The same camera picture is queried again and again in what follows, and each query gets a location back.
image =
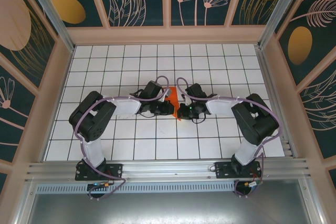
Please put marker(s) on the small circuit board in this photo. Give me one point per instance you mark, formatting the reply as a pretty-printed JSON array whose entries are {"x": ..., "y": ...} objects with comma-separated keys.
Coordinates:
[
  {"x": 252, "y": 184},
  {"x": 99, "y": 185}
]

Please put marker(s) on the aluminium side rail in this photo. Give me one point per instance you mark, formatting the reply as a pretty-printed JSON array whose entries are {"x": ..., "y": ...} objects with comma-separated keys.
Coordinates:
[{"x": 273, "y": 85}]

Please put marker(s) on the aluminium mounting rail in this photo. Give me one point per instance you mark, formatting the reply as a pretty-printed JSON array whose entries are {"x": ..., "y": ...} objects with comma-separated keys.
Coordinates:
[{"x": 168, "y": 169}]

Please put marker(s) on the aluminium frame post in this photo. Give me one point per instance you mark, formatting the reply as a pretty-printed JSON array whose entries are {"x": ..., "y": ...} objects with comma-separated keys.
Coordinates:
[
  {"x": 50, "y": 16},
  {"x": 283, "y": 11}
]

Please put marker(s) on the grey metal sheet panel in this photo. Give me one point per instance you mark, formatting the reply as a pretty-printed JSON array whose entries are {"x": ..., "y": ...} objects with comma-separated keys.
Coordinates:
[{"x": 168, "y": 208}]

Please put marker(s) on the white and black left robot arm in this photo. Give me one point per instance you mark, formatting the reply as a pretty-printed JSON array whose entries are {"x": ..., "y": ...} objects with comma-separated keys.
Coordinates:
[{"x": 93, "y": 150}]

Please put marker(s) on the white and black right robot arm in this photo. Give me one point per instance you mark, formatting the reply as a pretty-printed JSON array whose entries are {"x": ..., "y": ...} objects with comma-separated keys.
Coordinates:
[{"x": 248, "y": 150}]

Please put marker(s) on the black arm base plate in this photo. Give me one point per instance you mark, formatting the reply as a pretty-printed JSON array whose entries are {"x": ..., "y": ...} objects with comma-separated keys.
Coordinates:
[
  {"x": 115, "y": 171},
  {"x": 223, "y": 170}
]

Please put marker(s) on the orange cloth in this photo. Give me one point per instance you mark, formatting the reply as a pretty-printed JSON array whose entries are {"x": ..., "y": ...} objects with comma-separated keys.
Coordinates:
[{"x": 174, "y": 96}]

